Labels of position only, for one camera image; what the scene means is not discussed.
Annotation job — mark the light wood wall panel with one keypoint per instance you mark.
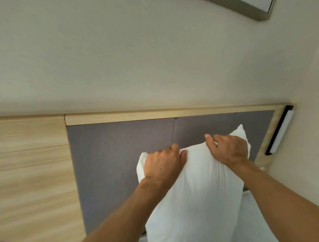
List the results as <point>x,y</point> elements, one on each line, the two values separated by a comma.
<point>35,179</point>

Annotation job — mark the person's right forearm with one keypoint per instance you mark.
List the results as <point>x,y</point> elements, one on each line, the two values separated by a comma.
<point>276,199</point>

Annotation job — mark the framed wall picture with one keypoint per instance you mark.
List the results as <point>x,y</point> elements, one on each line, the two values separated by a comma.
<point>251,7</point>

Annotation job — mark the white pillow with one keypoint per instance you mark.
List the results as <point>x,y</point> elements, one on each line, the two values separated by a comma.
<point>201,194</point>

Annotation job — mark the person's left thumb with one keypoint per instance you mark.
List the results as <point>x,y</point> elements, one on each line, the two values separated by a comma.
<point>183,157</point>

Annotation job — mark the person's right hand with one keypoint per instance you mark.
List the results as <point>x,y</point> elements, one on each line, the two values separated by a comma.
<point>228,149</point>

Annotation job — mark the person's right thumb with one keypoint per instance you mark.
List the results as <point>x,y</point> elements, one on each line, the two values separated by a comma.
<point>210,143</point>

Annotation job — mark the grey padded wooden headboard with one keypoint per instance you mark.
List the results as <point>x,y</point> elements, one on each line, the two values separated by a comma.
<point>119,154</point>

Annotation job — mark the person's left forearm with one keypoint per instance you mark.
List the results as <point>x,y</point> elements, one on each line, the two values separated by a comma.
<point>129,212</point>

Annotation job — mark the white bed sheet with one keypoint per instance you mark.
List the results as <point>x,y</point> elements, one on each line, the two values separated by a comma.
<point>251,219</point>

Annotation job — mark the person's left hand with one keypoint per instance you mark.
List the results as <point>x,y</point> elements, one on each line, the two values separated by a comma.
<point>160,167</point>

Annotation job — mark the black white wall lamp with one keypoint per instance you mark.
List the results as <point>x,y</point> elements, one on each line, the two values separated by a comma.
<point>280,129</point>

